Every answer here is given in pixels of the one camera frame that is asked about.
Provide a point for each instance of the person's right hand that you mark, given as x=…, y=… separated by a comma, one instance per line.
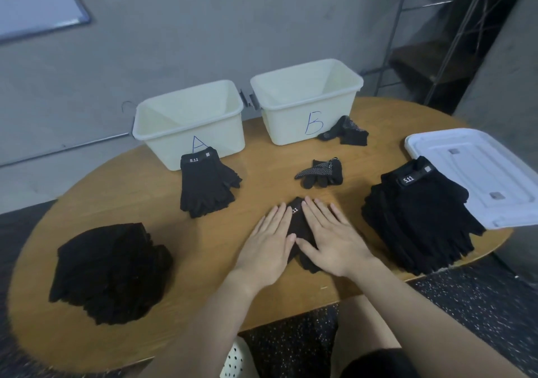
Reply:
x=332, y=243

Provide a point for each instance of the person's left hand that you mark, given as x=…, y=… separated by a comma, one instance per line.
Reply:
x=265, y=256

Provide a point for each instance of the black fingerless glove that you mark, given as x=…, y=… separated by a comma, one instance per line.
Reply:
x=403, y=243
x=307, y=266
x=378, y=210
x=441, y=201
x=416, y=260
x=454, y=235
x=296, y=214
x=466, y=222
x=202, y=190
x=387, y=231
x=412, y=210
x=223, y=195
x=197, y=210

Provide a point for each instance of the pile of black gloves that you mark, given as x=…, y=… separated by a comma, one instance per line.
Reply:
x=345, y=130
x=71, y=298

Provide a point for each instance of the white plastic bin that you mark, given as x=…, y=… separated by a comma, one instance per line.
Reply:
x=160, y=147
x=282, y=121

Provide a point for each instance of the stack of black gloves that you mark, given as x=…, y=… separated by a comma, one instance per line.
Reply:
x=59, y=285

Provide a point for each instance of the person's right forearm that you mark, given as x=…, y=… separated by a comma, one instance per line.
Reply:
x=437, y=323

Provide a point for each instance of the person's left forearm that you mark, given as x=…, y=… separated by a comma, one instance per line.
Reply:
x=206, y=331

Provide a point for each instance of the person's left white shoe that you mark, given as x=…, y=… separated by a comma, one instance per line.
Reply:
x=234, y=361

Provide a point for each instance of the person's black shorts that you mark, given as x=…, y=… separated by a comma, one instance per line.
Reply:
x=387, y=365

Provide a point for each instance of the white flat tray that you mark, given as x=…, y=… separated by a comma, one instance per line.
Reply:
x=479, y=172

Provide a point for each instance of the whiteboard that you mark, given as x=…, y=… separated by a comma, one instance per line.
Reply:
x=34, y=0

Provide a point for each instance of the metal rack frame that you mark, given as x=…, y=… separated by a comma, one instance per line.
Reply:
x=437, y=46

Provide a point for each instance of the grey wall pipe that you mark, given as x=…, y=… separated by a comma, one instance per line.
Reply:
x=67, y=148

